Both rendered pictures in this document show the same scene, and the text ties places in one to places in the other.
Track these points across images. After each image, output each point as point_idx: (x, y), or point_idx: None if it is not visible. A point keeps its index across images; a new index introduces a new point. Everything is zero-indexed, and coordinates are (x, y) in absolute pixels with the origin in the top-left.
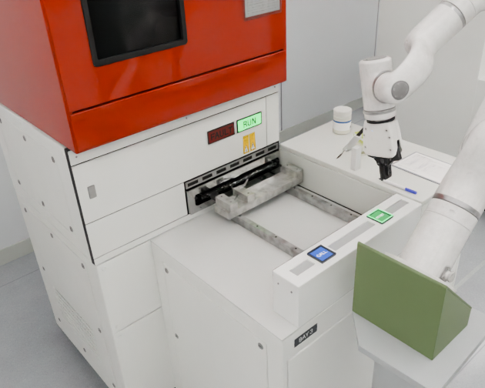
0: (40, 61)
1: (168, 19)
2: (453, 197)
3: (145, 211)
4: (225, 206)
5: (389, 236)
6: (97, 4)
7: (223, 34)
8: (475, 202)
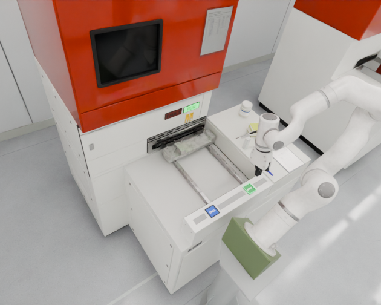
0: (64, 77)
1: (150, 58)
2: (289, 210)
3: (122, 153)
4: (167, 155)
5: (251, 200)
6: (103, 51)
7: (184, 65)
8: (299, 215)
